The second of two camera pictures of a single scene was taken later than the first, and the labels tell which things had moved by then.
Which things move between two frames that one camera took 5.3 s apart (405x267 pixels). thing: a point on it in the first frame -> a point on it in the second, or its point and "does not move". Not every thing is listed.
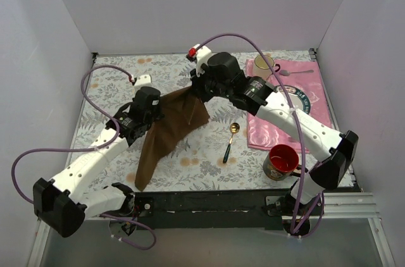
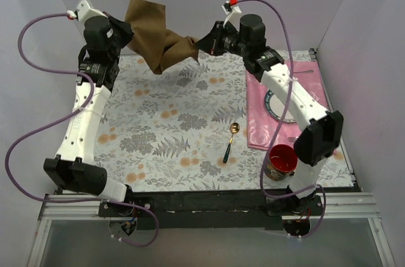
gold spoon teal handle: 234,128 does not move
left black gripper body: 155,115 -> 121,28
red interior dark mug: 281,162 does not move
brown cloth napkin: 181,110 -> 152,40
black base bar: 205,209 does not move
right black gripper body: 198,90 -> 214,39
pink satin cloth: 303,85 does not move
